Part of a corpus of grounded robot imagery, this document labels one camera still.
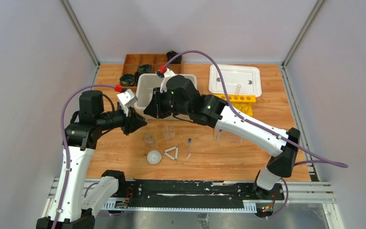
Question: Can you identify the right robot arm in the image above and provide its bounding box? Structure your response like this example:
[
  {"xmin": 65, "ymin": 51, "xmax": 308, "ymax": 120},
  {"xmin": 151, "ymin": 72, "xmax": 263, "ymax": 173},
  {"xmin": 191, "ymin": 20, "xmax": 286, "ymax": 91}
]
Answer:
[{"xmin": 144, "ymin": 75, "xmax": 300, "ymax": 199}]

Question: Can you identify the white clay triangle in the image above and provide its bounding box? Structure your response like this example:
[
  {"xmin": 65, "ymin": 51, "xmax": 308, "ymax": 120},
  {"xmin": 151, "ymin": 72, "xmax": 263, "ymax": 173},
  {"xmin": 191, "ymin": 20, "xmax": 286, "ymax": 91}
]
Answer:
[{"xmin": 164, "ymin": 146, "xmax": 179, "ymax": 161}]

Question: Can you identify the clear glass beaker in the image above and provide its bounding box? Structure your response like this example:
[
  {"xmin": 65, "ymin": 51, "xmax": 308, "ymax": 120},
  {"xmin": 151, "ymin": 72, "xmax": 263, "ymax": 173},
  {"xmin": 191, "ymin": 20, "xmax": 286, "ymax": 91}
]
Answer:
[{"xmin": 162, "ymin": 125, "xmax": 175, "ymax": 140}]

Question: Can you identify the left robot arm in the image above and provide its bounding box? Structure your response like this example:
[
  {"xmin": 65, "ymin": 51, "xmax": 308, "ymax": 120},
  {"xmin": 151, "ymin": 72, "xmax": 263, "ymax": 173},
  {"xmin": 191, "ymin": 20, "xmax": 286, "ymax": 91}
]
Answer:
[{"xmin": 36, "ymin": 89, "xmax": 147, "ymax": 229}]

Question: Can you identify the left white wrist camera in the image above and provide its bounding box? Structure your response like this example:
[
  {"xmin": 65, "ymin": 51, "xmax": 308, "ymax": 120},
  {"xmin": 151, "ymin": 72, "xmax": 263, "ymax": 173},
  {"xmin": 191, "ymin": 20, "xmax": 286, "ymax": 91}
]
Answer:
[{"xmin": 117, "ymin": 89, "xmax": 138, "ymax": 117}]

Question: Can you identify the white bin lid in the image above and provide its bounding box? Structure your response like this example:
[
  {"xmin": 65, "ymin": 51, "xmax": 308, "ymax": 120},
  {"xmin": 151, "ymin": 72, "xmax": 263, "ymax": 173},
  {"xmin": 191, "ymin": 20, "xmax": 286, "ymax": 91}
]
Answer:
[{"xmin": 208, "ymin": 64, "xmax": 262, "ymax": 97}]

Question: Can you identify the white round dish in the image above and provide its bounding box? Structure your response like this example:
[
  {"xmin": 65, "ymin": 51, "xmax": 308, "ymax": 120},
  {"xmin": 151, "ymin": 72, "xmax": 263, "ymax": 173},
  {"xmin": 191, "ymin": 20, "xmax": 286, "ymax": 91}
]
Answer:
[{"xmin": 147, "ymin": 150, "xmax": 162, "ymax": 165}]

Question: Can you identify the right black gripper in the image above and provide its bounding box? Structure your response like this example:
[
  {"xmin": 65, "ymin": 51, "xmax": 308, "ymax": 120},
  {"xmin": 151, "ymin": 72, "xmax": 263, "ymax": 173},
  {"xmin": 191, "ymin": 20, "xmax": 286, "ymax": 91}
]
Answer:
[{"xmin": 145, "ymin": 86, "xmax": 191, "ymax": 119}]

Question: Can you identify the yellow test tube rack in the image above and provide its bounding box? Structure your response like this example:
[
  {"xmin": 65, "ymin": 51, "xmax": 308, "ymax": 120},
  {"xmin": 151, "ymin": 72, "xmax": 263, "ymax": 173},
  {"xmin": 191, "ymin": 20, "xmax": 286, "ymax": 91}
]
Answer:
[{"xmin": 228, "ymin": 94, "xmax": 256, "ymax": 117}]

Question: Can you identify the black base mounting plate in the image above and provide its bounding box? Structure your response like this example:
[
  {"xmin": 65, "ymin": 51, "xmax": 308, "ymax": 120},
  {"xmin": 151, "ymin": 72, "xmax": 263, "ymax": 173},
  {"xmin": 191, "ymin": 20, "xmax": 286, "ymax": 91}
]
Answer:
[{"xmin": 112, "ymin": 179, "xmax": 285, "ymax": 209}]

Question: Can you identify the small clear glass jar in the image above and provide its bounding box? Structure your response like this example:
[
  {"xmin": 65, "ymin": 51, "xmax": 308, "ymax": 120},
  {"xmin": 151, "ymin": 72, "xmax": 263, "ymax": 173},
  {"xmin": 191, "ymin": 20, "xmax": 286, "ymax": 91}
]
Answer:
[{"xmin": 144, "ymin": 134, "xmax": 156, "ymax": 147}]

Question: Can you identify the clear test tube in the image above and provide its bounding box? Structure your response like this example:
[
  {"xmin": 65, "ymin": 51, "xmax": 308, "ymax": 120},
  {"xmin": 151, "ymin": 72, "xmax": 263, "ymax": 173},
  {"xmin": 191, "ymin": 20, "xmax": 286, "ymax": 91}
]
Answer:
[{"xmin": 235, "ymin": 84, "xmax": 242, "ymax": 95}]

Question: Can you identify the blue capped tube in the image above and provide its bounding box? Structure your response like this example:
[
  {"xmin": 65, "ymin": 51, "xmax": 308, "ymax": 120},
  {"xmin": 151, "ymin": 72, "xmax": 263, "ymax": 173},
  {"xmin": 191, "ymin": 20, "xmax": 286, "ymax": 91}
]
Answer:
[{"xmin": 187, "ymin": 138, "xmax": 192, "ymax": 156}]

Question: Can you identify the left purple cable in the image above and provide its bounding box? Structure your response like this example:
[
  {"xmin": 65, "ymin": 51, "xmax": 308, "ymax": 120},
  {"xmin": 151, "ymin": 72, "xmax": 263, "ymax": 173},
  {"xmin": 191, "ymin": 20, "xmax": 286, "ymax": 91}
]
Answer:
[{"xmin": 49, "ymin": 84, "xmax": 123, "ymax": 229}]

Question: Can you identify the black round lens part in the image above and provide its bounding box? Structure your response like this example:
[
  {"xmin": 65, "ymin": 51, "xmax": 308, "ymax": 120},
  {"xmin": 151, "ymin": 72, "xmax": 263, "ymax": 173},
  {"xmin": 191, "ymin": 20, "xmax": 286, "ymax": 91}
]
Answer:
[
  {"xmin": 166, "ymin": 51, "xmax": 182, "ymax": 64},
  {"xmin": 134, "ymin": 71, "xmax": 142, "ymax": 84},
  {"xmin": 137, "ymin": 64, "xmax": 152, "ymax": 75},
  {"xmin": 119, "ymin": 73, "xmax": 135, "ymax": 87}
]

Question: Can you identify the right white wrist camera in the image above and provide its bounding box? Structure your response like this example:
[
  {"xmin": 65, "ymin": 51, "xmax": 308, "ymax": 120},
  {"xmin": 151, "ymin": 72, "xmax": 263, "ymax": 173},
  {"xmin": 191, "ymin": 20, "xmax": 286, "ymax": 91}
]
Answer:
[{"xmin": 156, "ymin": 65, "xmax": 177, "ymax": 93}]

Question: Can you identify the wooden compartment tray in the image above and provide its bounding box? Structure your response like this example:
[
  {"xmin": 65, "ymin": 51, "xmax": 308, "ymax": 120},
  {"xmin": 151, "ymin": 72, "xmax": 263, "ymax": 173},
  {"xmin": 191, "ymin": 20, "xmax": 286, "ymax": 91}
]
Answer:
[{"xmin": 121, "ymin": 53, "xmax": 168, "ymax": 89}]

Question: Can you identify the white plastic bin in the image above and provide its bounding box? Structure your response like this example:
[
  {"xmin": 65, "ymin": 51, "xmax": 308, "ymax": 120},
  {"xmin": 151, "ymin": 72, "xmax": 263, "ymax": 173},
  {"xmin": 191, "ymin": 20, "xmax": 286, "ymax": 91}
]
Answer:
[{"xmin": 134, "ymin": 73, "xmax": 197, "ymax": 120}]

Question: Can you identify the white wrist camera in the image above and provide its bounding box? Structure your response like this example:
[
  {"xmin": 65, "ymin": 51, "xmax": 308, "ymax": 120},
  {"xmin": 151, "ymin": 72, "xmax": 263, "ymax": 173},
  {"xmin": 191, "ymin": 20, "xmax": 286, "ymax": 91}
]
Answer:
[
  {"xmin": 117, "ymin": 89, "xmax": 138, "ymax": 117},
  {"xmin": 156, "ymin": 65, "xmax": 177, "ymax": 93}
]

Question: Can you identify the clear acrylic tube rack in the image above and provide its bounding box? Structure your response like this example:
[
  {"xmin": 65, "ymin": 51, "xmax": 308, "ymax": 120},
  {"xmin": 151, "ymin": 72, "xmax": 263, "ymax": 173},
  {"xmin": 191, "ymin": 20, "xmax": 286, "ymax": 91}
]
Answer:
[{"xmin": 213, "ymin": 128, "xmax": 243, "ymax": 144}]

